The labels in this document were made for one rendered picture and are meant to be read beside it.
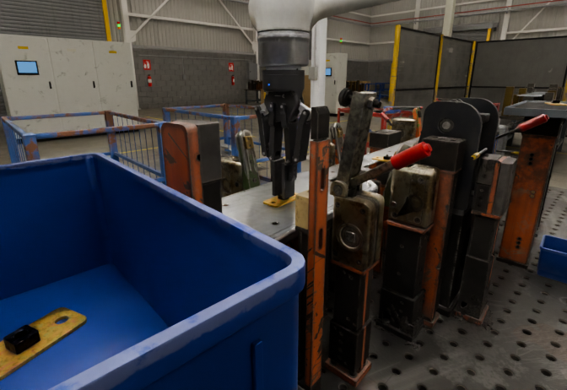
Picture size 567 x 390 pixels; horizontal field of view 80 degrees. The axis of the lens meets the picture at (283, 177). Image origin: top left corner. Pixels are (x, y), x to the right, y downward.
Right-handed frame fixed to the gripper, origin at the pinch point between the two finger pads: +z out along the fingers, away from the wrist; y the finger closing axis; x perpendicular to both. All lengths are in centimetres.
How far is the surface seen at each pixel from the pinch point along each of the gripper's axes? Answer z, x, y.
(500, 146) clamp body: 6, -102, -20
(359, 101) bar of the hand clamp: -15.5, 1.7, -16.5
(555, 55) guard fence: -58, -803, 20
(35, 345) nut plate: 0.9, 43.7, -13.0
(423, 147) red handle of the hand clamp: -9.8, 0.7, -25.9
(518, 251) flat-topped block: 30, -65, -35
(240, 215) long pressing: 4.7, 10.4, 0.9
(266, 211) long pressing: 4.7, 6.0, -1.1
